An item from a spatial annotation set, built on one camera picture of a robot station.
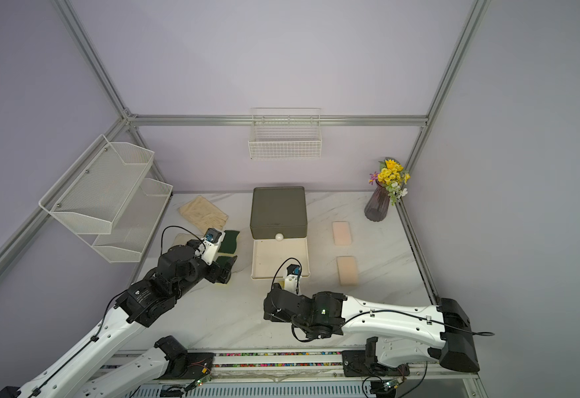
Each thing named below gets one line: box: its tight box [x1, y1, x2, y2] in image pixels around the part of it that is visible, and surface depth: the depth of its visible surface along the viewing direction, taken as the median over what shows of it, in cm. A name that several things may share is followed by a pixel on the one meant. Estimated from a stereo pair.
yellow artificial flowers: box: [368, 158, 411, 206], surface depth 94 cm
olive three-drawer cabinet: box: [250, 185, 308, 240], surface depth 87 cm
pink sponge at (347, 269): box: [336, 255, 358, 287], surface depth 95 cm
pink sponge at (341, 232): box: [331, 220, 353, 247], surface depth 107 cm
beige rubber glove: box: [178, 195, 229, 234], surface depth 114 cm
